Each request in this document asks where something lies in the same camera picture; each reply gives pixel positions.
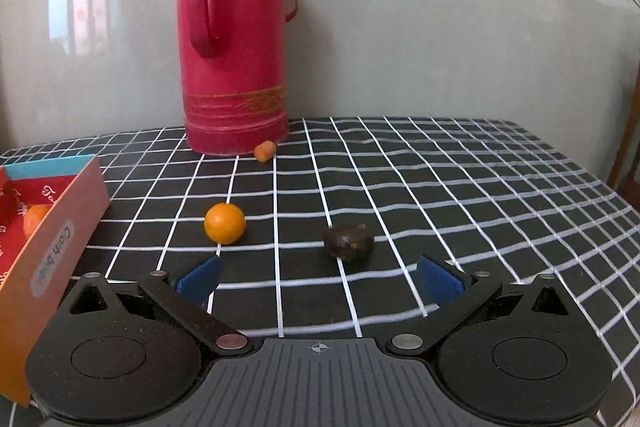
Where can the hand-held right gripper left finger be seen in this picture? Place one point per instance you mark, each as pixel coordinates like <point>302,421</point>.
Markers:
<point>200,281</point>

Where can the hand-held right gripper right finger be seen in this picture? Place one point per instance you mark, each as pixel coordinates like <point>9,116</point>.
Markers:
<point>440,279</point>

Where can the orange tangerine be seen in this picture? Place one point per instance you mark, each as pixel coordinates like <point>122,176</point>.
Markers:
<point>225,223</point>
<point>35,219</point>

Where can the dark brown water chestnut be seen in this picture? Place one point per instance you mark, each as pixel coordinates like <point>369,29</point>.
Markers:
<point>348,244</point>

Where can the colourful cardboard box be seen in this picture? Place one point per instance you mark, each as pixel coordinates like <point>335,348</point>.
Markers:
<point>55,247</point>

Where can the black white checkered tablecloth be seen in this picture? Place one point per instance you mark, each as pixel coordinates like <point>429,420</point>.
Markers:
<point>450,187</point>

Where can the small orange candy by thermos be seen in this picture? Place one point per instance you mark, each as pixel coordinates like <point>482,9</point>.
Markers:
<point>264,151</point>

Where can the red thermos flask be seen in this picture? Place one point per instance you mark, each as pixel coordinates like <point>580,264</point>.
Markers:
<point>235,57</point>

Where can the brown wooden cabinet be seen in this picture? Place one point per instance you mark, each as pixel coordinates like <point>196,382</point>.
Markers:
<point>631,132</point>

